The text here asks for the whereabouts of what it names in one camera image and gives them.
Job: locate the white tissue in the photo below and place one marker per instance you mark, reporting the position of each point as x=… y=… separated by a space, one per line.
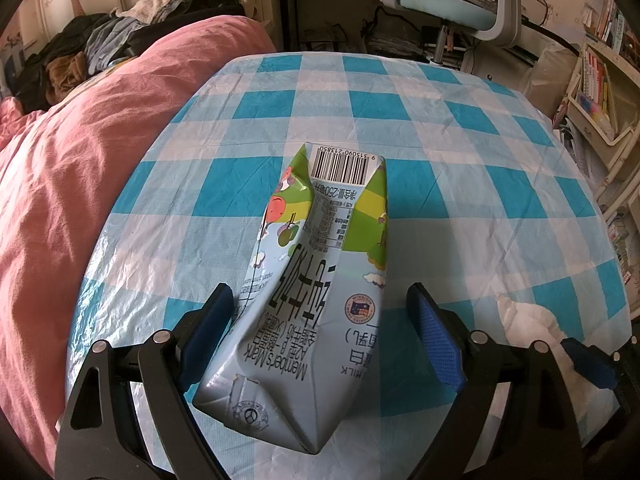
x=535 y=330

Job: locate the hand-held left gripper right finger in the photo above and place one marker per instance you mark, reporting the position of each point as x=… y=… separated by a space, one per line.
x=435 y=330

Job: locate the brown garment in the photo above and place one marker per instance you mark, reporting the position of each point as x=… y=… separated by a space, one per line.
x=65 y=77

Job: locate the upright books in shelf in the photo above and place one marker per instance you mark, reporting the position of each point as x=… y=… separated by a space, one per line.
x=595 y=82

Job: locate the light blue milk carton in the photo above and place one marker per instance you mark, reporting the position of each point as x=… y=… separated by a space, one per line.
x=310 y=260

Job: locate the grey and blue office chair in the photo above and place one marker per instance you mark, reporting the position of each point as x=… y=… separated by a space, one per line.
x=440 y=2

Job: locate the stack of papers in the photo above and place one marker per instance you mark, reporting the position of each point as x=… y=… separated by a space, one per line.
x=575 y=160

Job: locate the white bookshelf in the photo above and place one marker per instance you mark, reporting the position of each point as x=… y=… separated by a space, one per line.
x=617 y=130

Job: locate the black garment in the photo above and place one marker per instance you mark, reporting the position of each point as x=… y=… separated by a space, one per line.
x=200 y=15

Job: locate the blue-grey garment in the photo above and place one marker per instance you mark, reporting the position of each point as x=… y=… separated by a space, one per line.
x=112 y=40

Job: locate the dark clothes pile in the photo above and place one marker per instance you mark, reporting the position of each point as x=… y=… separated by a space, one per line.
x=65 y=40

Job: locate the blue white checkered tablecloth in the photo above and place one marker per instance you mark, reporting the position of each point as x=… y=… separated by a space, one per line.
x=450 y=185

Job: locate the large translucent plastic bag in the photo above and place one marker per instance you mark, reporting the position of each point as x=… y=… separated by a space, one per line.
x=550 y=80

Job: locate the white garment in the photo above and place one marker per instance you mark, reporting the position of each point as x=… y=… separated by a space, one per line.
x=152 y=6

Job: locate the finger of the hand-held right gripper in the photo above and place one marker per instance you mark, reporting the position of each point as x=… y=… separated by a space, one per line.
x=590 y=365

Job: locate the row of colourful books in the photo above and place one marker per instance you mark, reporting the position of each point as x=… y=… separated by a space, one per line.
x=617 y=240

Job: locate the pink duvet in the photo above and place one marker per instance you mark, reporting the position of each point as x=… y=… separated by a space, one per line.
x=75 y=185

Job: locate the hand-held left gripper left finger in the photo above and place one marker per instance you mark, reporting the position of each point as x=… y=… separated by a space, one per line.
x=212 y=325

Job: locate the books on high shelf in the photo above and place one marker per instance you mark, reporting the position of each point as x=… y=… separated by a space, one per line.
x=617 y=25

